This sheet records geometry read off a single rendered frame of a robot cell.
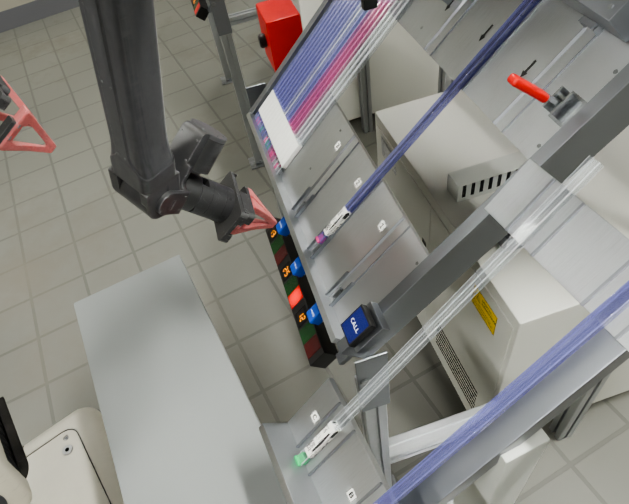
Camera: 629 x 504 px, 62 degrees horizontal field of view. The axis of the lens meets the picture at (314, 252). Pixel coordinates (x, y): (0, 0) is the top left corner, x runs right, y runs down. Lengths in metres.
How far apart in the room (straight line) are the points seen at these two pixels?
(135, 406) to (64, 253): 1.35
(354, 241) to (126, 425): 0.50
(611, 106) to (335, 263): 0.46
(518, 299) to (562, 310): 0.07
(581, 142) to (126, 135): 0.52
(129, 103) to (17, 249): 1.90
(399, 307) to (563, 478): 0.89
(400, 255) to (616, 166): 0.65
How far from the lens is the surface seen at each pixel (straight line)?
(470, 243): 0.72
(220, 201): 0.79
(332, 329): 0.82
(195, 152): 0.73
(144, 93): 0.58
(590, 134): 0.69
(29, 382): 1.97
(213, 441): 0.93
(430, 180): 1.20
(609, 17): 0.67
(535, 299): 1.01
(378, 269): 0.80
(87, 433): 1.43
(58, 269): 2.24
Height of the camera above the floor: 1.42
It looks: 49 degrees down
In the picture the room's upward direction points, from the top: 12 degrees counter-clockwise
